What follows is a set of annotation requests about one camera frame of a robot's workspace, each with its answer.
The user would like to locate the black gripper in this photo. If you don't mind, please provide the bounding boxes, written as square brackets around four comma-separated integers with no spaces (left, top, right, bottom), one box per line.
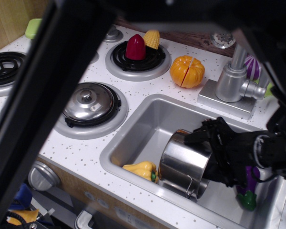
[184,117,260,187]

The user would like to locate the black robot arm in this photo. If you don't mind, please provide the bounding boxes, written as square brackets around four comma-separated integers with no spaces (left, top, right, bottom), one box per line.
[0,0,286,223]

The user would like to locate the silver sink basin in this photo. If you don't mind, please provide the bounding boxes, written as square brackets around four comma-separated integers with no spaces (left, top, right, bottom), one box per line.
[100,94,286,229]

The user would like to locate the stainless steel pot lid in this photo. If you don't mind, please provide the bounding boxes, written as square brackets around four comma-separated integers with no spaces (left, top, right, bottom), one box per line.
[63,83,118,122]

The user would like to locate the purple toy eggplant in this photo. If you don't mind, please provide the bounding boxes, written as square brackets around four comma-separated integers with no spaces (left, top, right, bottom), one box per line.
[236,166,260,211]

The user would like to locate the yellow toy bell pepper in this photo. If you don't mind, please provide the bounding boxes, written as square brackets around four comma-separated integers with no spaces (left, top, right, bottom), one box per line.
[122,161,159,183]

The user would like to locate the silver toy faucet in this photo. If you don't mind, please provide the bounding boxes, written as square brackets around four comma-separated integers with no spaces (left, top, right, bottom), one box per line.
[197,45,270,120]

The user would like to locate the orange toy pumpkin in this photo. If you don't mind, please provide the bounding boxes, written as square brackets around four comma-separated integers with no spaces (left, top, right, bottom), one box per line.
[170,55,205,88]

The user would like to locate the green toy leaf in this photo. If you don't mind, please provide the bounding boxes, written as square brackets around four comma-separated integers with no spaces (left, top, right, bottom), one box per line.
[264,83,273,97]

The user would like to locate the purple white toy vegetable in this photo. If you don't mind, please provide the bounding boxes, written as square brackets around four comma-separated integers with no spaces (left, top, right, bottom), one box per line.
[245,54,261,81]

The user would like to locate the black coil burner back right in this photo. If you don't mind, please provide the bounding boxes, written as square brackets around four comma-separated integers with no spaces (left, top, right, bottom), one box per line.
[111,42,166,72]

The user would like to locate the black coil burner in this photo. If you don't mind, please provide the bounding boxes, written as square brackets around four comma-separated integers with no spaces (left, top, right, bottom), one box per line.
[111,42,166,72]
[0,52,26,86]

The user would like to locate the hanging metal strainer spoon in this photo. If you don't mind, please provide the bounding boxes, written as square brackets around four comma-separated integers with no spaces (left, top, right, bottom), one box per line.
[210,32,235,49]

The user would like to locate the red toy pepper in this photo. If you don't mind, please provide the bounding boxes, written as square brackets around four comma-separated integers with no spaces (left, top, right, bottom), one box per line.
[125,34,146,61]

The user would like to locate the yellow toy corn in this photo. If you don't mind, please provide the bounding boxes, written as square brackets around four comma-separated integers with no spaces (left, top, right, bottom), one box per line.
[143,30,160,50]

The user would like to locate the silver stove knob back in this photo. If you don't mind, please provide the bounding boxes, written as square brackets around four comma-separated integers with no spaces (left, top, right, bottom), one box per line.
[103,25,123,43]

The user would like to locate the silver oven dial knob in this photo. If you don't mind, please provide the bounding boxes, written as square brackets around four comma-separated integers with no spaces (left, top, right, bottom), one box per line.
[28,161,61,191]

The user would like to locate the blue clamp tool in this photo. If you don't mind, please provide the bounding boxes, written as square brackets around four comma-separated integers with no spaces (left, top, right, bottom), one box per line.
[9,183,32,210]

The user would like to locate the green plastic cutting board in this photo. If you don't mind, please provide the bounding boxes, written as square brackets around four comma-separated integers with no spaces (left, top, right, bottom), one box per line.
[25,18,42,40]

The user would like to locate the black coil burner left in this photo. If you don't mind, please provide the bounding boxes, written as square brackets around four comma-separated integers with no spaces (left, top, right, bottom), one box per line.
[0,52,26,86]

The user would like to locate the silver oven door handle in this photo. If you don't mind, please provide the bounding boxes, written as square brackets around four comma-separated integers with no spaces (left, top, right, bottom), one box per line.
[74,210,94,229]

